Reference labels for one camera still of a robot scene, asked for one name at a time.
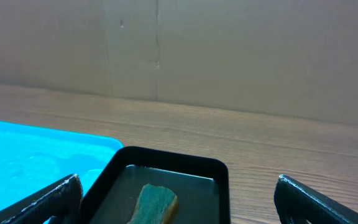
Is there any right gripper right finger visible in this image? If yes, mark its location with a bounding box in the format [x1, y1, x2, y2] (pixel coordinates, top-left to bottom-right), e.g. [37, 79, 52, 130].
[273, 174, 358, 224]

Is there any black plastic tray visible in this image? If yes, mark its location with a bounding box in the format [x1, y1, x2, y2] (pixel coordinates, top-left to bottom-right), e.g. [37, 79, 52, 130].
[80, 146, 231, 223]

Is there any teal plastic tray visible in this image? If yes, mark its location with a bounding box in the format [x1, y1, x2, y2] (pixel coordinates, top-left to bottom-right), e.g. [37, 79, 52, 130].
[0, 121, 123, 211]

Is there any green yellow sponge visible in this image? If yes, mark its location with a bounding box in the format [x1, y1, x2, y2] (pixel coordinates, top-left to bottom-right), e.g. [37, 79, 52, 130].
[127, 184, 178, 224]

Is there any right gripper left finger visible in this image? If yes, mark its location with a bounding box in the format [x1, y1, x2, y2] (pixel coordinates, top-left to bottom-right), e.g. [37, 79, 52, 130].
[0, 174, 83, 224]

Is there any brown cardboard panel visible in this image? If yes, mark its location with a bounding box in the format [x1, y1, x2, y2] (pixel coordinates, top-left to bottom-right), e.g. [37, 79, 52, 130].
[0, 1, 358, 124]

